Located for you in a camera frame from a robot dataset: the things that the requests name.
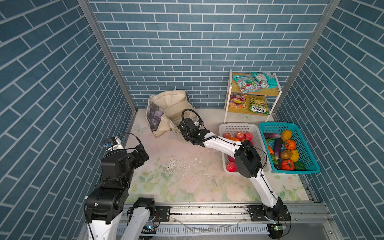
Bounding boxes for beige canvas grocery bag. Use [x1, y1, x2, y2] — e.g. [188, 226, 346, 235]
[146, 90, 194, 138]

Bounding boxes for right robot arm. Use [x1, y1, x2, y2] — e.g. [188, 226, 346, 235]
[178, 118, 291, 221]

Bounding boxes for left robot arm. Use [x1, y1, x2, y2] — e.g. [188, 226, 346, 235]
[84, 137, 161, 240]

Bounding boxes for red yellow snack bag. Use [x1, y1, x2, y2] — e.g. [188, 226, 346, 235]
[229, 94, 247, 109]

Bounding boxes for green Fox's candy bag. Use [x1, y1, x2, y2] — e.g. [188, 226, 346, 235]
[249, 98, 270, 115]

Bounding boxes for teal snack bag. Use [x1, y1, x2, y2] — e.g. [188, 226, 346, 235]
[251, 72, 278, 89]

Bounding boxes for white plastic basket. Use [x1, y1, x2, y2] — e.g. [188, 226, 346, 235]
[219, 123, 272, 174]

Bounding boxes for red apple top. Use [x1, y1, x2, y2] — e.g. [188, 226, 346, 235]
[235, 132, 246, 141]

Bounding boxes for red apple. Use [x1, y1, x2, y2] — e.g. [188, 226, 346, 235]
[235, 132, 246, 141]
[226, 162, 237, 173]

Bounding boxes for red apple bottom left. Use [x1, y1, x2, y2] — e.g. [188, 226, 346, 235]
[226, 162, 237, 173]

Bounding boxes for white wooden shelf rack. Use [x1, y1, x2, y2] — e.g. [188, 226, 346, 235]
[223, 69, 282, 123]

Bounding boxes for orange carrot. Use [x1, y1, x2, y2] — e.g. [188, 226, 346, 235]
[267, 145, 274, 155]

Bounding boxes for purple eggplant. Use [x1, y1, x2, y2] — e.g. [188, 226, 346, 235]
[264, 133, 283, 161]

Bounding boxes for yellow mango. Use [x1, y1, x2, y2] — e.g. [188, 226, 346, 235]
[281, 130, 293, 142]

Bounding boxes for brown potato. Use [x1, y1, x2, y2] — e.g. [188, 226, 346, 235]
[280, 150, 293, 160]

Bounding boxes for orange pumpkin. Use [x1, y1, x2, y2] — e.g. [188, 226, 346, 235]
[284, 140, 297, 151]

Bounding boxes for red tomato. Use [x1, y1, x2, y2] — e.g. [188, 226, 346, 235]
[281, 159, 295, 171]

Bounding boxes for yellow bell pepper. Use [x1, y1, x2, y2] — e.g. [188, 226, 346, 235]
[290, 150, 300, 162]

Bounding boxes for green bell pepper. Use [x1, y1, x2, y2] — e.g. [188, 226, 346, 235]
[295, 161, 307, 171]

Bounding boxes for teal plastic basket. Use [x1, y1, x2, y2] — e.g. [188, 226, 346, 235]
[259, 122, 320, 174]

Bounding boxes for aluminium rail base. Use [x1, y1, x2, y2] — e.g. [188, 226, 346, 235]
[77, 201, 343, 240]

